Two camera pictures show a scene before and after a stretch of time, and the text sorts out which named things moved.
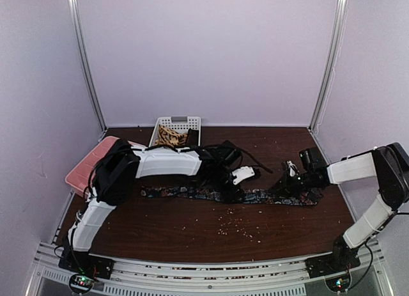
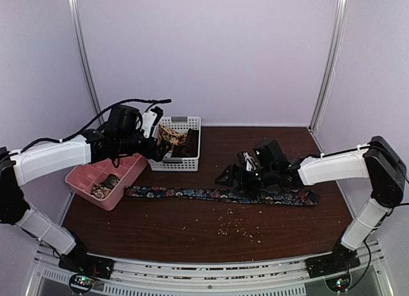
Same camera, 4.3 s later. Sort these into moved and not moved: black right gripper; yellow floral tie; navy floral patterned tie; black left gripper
Moved: black right gripper; black left gripper
Not moved: yellow floral tie; navy floral patterned tie
